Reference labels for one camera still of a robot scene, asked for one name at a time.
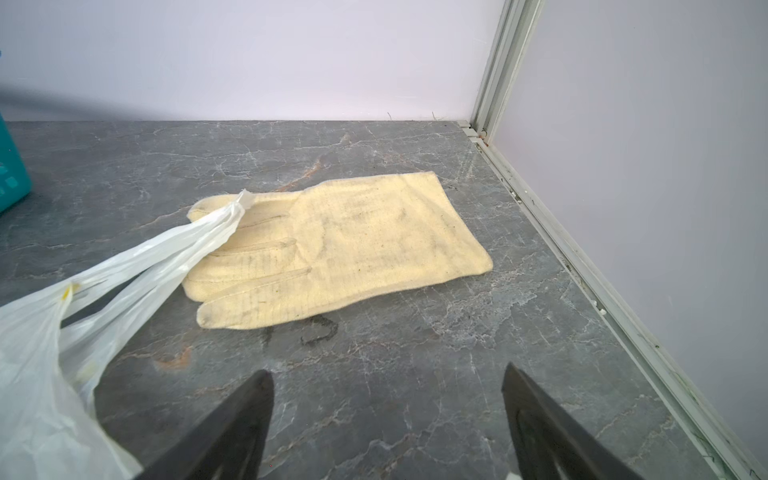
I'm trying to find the white plastic bag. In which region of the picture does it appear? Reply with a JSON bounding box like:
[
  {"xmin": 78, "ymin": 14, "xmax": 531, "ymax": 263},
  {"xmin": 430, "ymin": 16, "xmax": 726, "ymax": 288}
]
[{"xmin": 1, "ymin": 191, "xmax": 254, "ymax": 479}]

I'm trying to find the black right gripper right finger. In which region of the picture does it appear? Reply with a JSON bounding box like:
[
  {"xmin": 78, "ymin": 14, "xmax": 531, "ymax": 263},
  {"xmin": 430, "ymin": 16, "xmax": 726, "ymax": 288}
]
[{"xmin": 502, "ymin": 363, "xmax": 640, "ymax": 480}]

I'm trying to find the yellow work glove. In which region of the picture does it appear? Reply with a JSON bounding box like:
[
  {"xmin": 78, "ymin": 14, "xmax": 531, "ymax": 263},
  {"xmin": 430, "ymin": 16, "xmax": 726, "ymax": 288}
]
[{"xmin": 182, "ymin": 172, "xmax": 493, "ymax": 330}]

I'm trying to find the teal plastic basket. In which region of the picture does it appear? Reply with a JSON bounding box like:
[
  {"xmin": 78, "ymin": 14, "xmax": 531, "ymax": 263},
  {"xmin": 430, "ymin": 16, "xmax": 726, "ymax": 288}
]
[{"xmin": 0, "ymin": 118, "xmax": 31, "ymax": 212}]

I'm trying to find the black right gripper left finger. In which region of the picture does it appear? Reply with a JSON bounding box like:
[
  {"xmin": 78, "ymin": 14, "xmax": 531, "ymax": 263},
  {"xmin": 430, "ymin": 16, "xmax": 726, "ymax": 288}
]
[{"xmin": 137, "ymin": 370, "xmax": 275, "ymax": 479}]

